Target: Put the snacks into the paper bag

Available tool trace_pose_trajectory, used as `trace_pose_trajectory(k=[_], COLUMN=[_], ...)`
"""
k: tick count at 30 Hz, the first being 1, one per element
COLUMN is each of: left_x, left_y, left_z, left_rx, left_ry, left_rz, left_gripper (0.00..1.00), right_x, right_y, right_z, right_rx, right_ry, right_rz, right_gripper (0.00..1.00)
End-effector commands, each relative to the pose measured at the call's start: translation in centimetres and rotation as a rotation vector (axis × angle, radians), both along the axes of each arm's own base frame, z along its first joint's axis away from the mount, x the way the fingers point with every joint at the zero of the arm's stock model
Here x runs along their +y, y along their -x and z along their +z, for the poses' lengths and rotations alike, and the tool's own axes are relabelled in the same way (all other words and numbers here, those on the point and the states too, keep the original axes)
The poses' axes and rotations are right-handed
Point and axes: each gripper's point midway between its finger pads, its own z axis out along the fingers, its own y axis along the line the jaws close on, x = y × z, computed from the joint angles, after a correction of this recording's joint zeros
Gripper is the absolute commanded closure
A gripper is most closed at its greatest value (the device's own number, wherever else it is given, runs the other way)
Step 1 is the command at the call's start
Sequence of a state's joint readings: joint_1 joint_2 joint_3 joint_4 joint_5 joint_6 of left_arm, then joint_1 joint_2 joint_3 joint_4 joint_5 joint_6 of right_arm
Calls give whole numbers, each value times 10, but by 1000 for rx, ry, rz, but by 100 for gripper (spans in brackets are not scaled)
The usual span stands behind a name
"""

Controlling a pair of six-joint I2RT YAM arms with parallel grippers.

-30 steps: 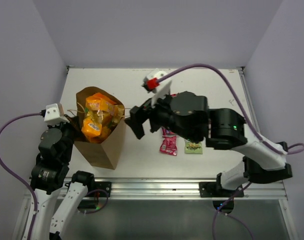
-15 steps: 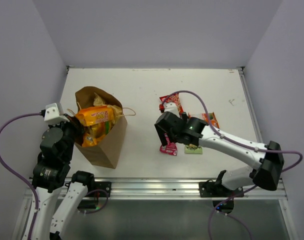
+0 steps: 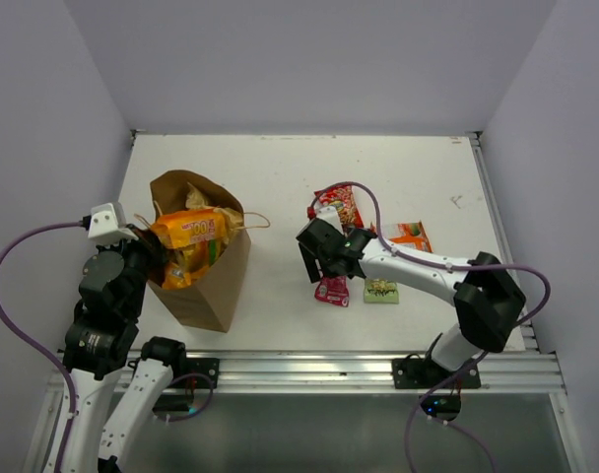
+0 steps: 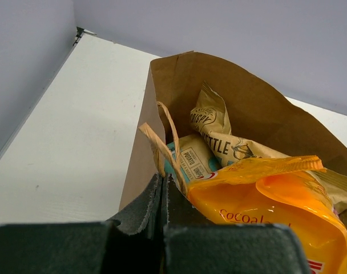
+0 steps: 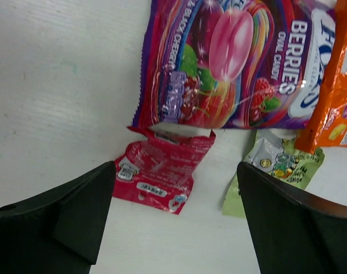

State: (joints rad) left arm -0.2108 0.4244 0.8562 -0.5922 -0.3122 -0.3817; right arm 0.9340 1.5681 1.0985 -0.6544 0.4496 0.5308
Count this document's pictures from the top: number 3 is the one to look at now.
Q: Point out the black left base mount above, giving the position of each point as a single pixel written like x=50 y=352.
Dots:
x=201 y=369

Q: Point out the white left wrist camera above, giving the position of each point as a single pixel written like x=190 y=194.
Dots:
x=107 y=225

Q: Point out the orange white snack packet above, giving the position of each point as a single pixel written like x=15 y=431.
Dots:
x=412 y=235

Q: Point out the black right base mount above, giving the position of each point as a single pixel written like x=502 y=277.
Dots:
x=414 y=372

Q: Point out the pink small snack packet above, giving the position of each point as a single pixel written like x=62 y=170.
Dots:
x=333 y=291

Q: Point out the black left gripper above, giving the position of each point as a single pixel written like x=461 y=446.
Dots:
x=149 y=242

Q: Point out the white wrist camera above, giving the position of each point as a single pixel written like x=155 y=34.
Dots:
x=328 y=214
x=107 y=225

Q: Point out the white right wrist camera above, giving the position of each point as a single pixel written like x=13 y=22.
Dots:
x=328 y=214

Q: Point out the orange yellow snack bag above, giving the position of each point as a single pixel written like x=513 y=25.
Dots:
x=194 y=240

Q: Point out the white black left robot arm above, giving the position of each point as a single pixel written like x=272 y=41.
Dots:
x=92 y=434

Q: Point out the green small snack packet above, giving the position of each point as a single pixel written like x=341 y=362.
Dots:
x=380 y=291

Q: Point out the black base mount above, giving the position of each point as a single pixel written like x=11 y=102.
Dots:
x=201 y=369
x=414 y=372

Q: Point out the brown potato chips bag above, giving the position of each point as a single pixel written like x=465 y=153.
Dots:
x=196 y=199

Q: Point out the red snack packet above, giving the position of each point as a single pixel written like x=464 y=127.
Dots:
x=342 y=198

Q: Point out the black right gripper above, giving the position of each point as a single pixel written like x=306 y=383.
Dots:
x=311 y=265

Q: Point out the brown paper bag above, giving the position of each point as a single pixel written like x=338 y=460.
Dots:
x=209 y=303

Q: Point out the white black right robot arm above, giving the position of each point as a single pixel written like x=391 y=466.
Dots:
x=486 y=299

